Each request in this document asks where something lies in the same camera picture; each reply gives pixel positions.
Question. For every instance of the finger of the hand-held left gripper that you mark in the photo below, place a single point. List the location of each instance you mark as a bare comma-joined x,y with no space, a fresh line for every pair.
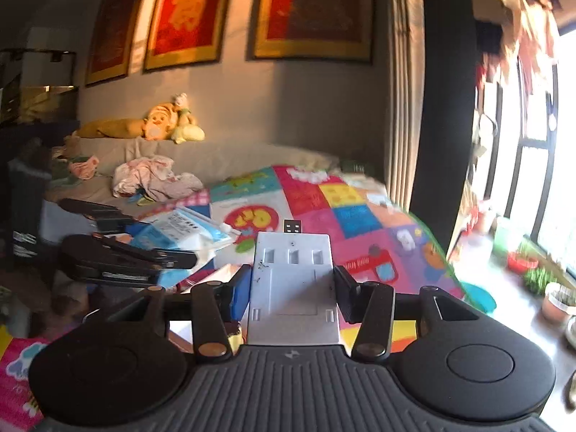
121,258
99,213

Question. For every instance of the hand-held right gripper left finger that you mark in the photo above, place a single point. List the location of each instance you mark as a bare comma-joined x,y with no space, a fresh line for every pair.
238,290

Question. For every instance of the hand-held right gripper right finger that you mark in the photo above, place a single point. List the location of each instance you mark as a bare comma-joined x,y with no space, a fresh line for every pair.
344,288

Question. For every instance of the white plastic device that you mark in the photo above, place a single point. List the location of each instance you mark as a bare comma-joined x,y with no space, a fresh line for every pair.
292,297

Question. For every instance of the blue white wet wipes packet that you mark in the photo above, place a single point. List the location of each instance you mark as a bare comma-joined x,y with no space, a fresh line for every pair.
180,229

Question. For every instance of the small pink cloth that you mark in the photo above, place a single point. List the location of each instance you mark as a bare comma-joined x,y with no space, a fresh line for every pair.
83,167

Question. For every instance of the pile of pale clothes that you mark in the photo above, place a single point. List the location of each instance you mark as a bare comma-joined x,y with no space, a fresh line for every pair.
148,175

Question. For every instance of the colourful cartoon play mat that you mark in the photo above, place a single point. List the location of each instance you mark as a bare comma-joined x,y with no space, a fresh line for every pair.
360,216

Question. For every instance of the yellow monkey plush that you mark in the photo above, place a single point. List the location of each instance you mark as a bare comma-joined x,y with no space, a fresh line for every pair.
157,123

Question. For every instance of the glass display cabinet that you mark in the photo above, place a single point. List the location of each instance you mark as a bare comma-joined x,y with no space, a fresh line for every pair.
45,99

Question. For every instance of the orange stuffed doll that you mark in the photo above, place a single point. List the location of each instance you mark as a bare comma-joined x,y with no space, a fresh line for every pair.
186,132

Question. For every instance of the grey sofa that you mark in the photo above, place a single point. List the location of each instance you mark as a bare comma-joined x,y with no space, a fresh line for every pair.
234,157

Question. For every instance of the blue plastic basin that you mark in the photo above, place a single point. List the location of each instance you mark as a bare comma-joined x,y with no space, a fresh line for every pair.
479,298

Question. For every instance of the green plastic container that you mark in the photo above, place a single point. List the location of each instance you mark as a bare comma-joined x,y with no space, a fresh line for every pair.
506,236

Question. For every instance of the red pot with grass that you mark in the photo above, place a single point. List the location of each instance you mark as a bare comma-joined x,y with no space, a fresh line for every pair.
522,261

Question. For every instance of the gold framed red picture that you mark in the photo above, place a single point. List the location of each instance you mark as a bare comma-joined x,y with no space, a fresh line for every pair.
184,13
117,31
315,9

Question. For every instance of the dark curtain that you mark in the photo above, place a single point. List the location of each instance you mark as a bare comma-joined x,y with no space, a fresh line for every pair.
445,121

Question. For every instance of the tray of green grass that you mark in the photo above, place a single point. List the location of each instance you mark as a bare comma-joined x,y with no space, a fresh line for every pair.
540,281

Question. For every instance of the beige pleated curtain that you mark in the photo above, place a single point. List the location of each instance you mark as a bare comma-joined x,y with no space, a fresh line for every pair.
400,99

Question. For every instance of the potted plant in pale pot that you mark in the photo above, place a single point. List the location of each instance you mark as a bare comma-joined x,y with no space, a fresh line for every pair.
558,306

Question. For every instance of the hanging laundry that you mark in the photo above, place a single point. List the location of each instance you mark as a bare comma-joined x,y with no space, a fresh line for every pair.
526,18

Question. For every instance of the black window frame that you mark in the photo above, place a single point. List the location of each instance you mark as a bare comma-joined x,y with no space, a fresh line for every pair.
524,166

